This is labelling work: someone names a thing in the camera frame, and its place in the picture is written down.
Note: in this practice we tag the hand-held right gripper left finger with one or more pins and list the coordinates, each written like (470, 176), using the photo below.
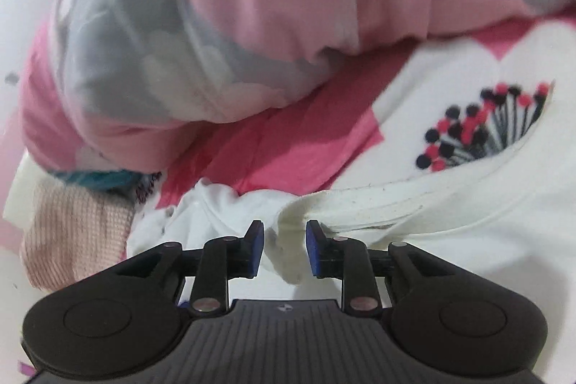
(256, 249)

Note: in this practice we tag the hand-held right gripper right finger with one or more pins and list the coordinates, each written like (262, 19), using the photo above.
(313, 249)

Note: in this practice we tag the white sweatshirt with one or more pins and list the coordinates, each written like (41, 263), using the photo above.
(472, 231)

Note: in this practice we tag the pink floral fleece blanket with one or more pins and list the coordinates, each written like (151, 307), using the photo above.
(292, 141)

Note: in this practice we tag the teal striped pillow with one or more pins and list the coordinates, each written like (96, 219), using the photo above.
(99, 179)

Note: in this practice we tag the beige knitted cloth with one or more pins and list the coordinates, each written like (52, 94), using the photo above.
(76, 226)

